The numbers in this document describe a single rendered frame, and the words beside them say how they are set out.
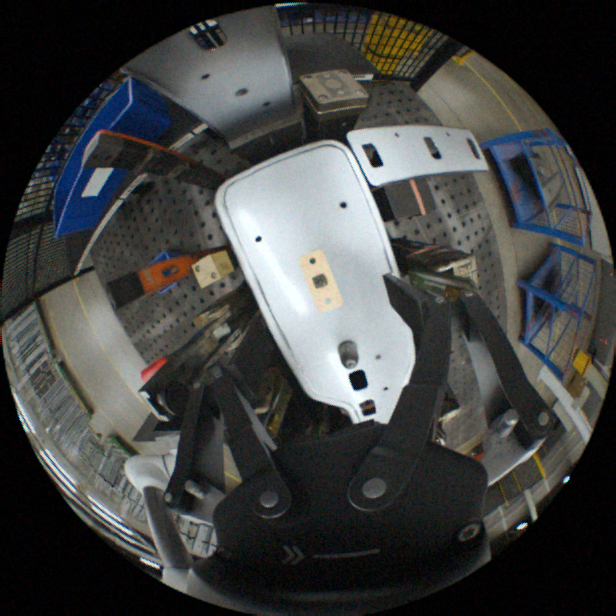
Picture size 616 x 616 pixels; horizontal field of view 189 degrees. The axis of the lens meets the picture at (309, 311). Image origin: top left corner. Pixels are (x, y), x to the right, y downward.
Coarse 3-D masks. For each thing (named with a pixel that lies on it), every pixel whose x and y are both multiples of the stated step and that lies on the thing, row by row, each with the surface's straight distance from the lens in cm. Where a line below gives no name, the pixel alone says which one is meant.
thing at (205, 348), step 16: (224, 320) 28; (208, 336) 26; (224, 336) 30; (176, 352) 24; (192, 352) 25; (208, 352) 26; (160, 368) 23; (176, 368) 22; (192, 368) 24; (144, 384) 22; (160, 384) 21; (176, 384) 18; (192, 384) 23; (144, 400) 21; (160, 400) 20; (176, 400) 18; (160, 416) 22
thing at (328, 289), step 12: (312, 252) 30; (300, 264) 30; (324, 264) 30; (312, 276) 30; (324, 276) 29; (312, 288) 30; (324, 288) 30; (336, 288) 30; (324, 300) 30; (336, 300) 30
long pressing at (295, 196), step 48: (336, 144) 34; (240, 192) 33; (288, 192) 31; (336, 192) 31; (240, 240) 32; (288, 240) 31; (336, 240) 31; (384, 240) 32; (288, 288) 32; (384, 288) 33; (288, 336) 35; (336, 336) 35; (384, 336) 36; (336, 384) 40; (384, 384) 43
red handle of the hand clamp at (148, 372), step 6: (222, 324) 29; (228, 324) 29; (216, 330) 29; (222, 330) 29; (228, 330) 29; (216, 336) 29; (222, 336) 29; (162, 360) 30; (150, 366) 32; (156, 366) 31; (144, 372) 32; (150, 372) 31; (144, 378) 32
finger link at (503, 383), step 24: (480, 312) 11; (480, 336) 10; (504, 336) 9; (480, 360) 10; (504, 360) 8; (480, 384) 10; (504, 384) 8; (528, 384) 8; (504, 408) 8; (528, 408) 7; (528, 432) 7
